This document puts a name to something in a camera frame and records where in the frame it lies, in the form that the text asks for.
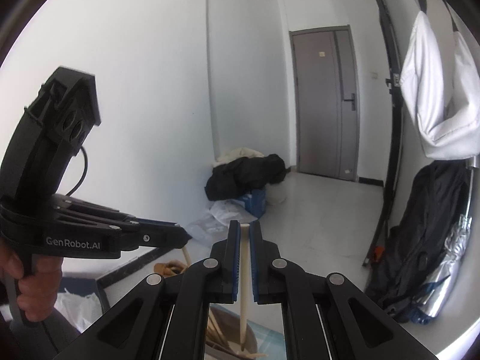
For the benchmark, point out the grey utensil holder cup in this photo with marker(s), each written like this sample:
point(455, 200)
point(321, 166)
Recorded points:
point(230, 324)

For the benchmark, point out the wooden chopstick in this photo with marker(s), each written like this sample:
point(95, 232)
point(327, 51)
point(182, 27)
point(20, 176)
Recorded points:
point(215, 333)
point(187, 256)
point(244, 282)

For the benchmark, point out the black clothes pile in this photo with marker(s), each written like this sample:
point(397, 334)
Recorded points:
point(243, 175)

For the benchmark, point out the black coat hanging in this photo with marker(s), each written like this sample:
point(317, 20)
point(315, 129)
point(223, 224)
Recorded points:
point(415, 245)

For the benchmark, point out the wooden chopstick in holder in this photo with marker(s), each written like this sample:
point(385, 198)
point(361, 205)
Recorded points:
point(215, 333)

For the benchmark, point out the grey door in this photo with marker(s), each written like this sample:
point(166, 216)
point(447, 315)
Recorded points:
point(326, 102)

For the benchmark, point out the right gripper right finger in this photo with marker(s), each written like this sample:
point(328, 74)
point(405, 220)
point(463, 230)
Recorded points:
point(325, 317)

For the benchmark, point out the white plastic bags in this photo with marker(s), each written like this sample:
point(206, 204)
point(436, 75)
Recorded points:
point(214, 225)

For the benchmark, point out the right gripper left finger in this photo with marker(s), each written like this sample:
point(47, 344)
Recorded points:
point(165, 318)

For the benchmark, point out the teal checked tablecloth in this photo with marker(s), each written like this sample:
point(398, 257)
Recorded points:
point(270, 342)

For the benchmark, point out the white plastic bag near box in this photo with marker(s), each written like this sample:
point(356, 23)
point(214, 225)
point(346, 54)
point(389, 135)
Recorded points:
point(80, 311)

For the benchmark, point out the silver folded umbrella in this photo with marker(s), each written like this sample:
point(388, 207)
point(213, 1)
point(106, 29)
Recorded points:
point(439, 284)

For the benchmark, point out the left hand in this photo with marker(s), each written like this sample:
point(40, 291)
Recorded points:
point(38, 291)

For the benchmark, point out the white tote bag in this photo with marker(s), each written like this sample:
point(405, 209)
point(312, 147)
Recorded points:
point(448, 130)

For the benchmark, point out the dark blue flat box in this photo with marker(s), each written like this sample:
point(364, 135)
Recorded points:
point(84, 287)

